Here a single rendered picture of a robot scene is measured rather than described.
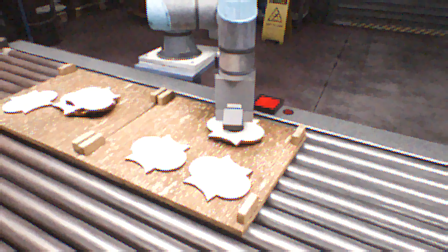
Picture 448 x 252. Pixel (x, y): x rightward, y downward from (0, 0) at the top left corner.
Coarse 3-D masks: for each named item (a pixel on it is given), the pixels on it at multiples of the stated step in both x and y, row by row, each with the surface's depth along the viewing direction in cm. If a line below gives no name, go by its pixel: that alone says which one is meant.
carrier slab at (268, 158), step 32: (128, 128) 83; (160, 128) 83; (192, 128) 83; (288, 128) 83; (96, 160) 73; (192, 160) 72; (256, 160) 72; (288, 160) 73; (160, 192) 64; (192, 192) 64; (256, 192) 64; (224, 224) 58
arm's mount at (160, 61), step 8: (160, 48) 148; (200, 48) 147; (208, 48) 147; (216, 48) 146; (144, 56) 137; (152, 56) 137; (160, 56) 136; (192, 56) 135; (200, 56) 137; (208, 56) 137; (152, 64) 135; (160, 64) 134; (168, 64) 132; (176, 64) 130; (184, 64) 129; (192, 64) 128; (200, 64) 131; (192, 72) 129
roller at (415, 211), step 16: (16, 80) 113; (32, 80) 112; (288, 176) 73; (304, 176) 71; (320, 176) 71; (336, 192) 69; (352, 192) 67; (368, 192) 67; (384, 192) 67; (384, 208) 65; (400, 208) 64; (416, 208) 63; (432, 208) 63; (432, 224) 61
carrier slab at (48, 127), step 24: (120, 96) 98; (144, 96) 98; (0, 120) 87; (24, 120) 87; (48, 120) 87; (72, 120) 87; (96, 120) 87; (120, 120) 87; (48, 144) 78; (72, 144) 78
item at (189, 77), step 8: (144, 64) 137; (208, 64) 138; (152, 72) 134; (160, 72) 132; (168, 72) 131; (176, 72) 130; (184, 72) 130; (200, 72) 132; (184, 80) 138; (192, 80) 128; (200, 80) 146
